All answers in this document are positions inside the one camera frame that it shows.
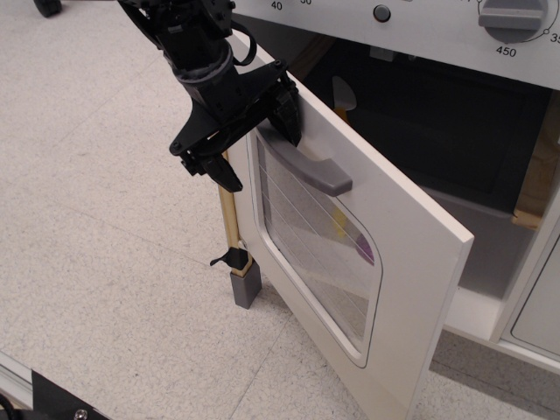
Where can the white side cabinet door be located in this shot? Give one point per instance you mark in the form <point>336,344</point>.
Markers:
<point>528,315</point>

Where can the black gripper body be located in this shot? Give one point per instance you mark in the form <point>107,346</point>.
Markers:
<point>226,105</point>

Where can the yellow handled toy knife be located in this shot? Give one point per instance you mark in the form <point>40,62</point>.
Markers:
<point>344,99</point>

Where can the grey temperature knob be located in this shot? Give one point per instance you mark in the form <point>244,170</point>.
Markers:
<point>512,21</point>

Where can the grey oven shelf tray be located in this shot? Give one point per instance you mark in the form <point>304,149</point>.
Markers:
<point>454,130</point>

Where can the white oven door with window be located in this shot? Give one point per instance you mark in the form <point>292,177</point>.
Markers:
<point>377,326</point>

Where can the black tape strip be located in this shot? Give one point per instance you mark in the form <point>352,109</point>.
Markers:
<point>234,258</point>

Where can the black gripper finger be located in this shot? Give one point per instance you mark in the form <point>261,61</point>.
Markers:
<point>221,172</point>
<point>284,115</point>

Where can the wooden shelf rail left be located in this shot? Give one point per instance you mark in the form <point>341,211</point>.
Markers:
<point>304,53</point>

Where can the wooden shelf rail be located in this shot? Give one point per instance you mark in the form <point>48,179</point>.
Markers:
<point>536,188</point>
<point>304,53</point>

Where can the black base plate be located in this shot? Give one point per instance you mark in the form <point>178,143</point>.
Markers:
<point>54,401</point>

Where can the white toy oven cabinet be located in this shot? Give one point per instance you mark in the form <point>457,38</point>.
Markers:
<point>446,32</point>

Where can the aluminium frame rail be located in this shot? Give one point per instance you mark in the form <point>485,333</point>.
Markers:
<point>16,382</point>

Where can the wooden shelf rail right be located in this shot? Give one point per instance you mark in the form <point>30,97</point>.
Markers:
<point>536,188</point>

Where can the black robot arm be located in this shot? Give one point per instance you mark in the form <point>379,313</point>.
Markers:
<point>190,34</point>

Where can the purple toy eggplant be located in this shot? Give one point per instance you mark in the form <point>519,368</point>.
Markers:
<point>364,250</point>

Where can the yellow toy banana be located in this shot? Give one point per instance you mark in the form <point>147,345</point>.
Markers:
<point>339,221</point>

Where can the grey oven door handle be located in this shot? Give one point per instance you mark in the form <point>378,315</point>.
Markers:
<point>324,175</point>

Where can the grey leg foot cap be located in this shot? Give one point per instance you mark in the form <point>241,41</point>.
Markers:
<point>247,287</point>

